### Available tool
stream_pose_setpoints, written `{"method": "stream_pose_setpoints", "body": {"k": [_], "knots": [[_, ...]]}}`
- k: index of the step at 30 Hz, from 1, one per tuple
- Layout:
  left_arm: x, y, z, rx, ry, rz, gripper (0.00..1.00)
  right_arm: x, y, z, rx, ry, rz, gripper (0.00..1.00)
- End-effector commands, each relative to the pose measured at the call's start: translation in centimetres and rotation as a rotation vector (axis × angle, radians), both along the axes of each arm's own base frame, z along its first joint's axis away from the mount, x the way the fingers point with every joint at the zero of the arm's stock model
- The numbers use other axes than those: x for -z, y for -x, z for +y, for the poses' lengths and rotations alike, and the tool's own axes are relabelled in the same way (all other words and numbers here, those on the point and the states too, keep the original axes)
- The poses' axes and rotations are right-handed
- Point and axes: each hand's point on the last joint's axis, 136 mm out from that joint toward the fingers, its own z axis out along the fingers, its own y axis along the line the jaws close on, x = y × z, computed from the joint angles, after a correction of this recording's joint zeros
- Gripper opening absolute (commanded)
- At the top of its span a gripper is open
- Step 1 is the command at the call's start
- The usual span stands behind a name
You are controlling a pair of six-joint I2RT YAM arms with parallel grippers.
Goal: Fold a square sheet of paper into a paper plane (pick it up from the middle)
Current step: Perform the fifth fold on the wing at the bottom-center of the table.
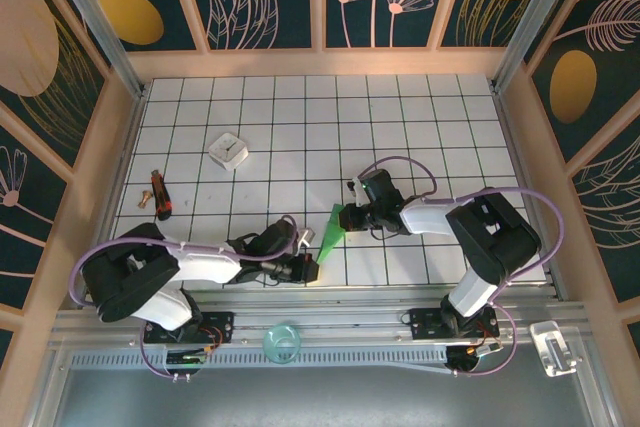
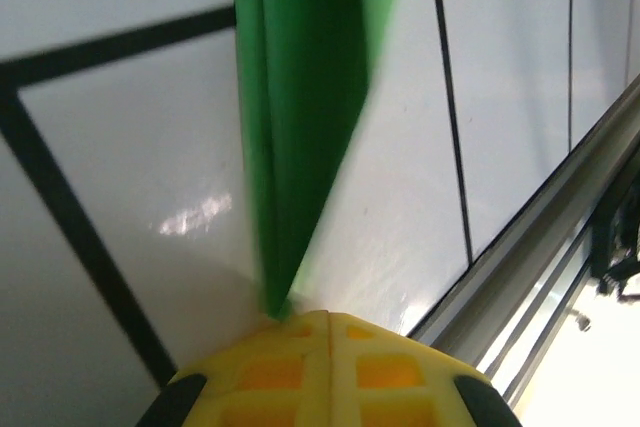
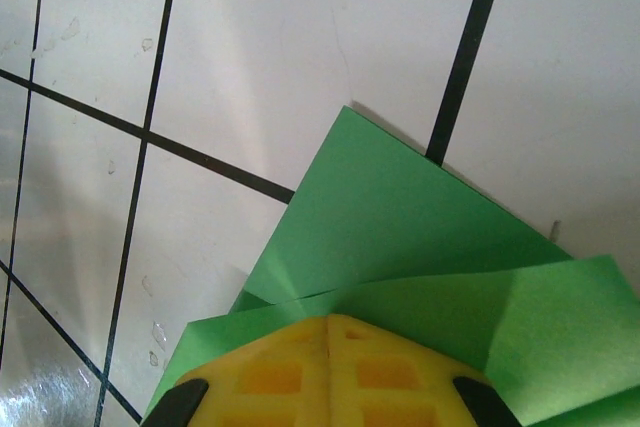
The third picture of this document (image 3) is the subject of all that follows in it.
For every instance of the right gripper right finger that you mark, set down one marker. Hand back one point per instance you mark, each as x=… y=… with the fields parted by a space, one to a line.
x=395 y=387

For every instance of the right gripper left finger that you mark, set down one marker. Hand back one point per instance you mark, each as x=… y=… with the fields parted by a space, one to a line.
x=270 y=387

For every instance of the green paper sheet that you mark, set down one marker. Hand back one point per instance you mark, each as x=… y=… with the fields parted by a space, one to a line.
x=380 y=217

